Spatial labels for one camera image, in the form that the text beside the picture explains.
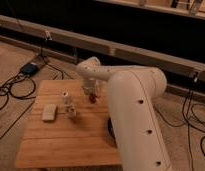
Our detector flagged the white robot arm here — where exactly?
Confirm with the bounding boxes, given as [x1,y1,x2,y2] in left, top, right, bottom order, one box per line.
[76,57,172,171]

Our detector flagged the white sponge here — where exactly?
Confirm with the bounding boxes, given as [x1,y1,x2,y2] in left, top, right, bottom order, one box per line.
[42,104,57,121]

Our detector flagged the white salt shaker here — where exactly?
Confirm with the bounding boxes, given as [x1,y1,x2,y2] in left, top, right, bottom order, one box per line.
[61,91,76,118]

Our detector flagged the black bowl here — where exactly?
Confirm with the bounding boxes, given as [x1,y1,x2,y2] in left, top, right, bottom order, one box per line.
[107,118,115,139]

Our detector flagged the wooden table board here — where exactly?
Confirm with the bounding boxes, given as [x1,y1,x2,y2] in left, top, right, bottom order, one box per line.
[15,80,120,169]

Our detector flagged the black floor cables left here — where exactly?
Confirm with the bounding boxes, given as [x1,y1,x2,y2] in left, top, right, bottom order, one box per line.
[0,39,75,113]

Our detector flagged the black floor cables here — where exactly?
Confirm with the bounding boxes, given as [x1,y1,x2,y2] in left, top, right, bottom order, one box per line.
[152,71,205,164]
[0,39,75,113]

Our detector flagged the long wooden beam rail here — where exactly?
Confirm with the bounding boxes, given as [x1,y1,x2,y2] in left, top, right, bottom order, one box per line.
[0,15,205,81]

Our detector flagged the black floor cables right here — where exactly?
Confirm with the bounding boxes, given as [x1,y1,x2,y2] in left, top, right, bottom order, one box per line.
[152,71,205,164]

